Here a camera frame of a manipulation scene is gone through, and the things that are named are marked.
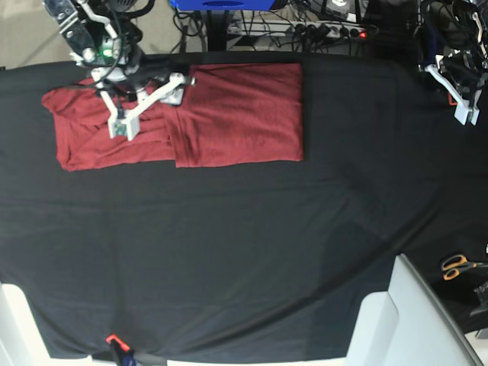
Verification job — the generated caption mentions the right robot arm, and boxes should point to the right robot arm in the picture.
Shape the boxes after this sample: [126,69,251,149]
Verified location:
[43,0,196,141]

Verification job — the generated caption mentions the white foam block right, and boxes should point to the white foam block right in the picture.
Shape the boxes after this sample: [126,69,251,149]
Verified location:
[344,254,483,366]

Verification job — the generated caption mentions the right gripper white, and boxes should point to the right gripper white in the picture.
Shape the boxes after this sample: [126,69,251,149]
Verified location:
[91,71,196,140]

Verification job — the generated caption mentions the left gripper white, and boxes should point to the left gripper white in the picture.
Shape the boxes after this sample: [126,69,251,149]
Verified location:
[419,56,480,126]

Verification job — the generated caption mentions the red long-sleeve T-shirt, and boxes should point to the red long-sleeve T-shirt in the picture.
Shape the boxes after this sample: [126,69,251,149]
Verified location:
[42,63,303,172]

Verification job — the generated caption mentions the orange black clamp right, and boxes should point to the orange black clamp right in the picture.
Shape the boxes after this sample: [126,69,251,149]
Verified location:
[447,92,458,107]

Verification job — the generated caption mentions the white power strip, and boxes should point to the white power strip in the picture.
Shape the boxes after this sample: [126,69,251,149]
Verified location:
[293,21,379,42]

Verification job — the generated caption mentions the yellow-handled scissors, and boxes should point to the yellow-handled scissors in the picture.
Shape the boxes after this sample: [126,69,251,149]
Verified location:
[441,254,487,281]

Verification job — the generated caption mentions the blue plastic box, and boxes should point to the blue plastic box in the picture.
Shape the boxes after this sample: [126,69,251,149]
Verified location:
[169,0,275,11]

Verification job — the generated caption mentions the white foam block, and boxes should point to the white foam block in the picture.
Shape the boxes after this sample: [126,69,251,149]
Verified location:
[1,284,98,365]
[344,254,483,366]

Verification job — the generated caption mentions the black table stand column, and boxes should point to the black table stand column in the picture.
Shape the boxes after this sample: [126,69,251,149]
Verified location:
[202,10,234,52]

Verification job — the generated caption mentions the white foam block left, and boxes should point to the white foam block left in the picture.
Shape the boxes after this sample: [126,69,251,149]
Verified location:
[1,284,98,365]

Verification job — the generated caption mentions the orange blue clamp bottom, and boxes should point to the orange blue clamp bottom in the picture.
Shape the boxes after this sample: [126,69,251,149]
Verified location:
[105,334,140,366]

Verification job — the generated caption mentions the black table cloth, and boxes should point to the black table cloth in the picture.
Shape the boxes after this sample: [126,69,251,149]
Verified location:
[1,55,487,363]

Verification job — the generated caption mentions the black crumpled bag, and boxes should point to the black crumpled bag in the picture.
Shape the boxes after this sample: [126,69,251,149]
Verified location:
[470,282,488,316]

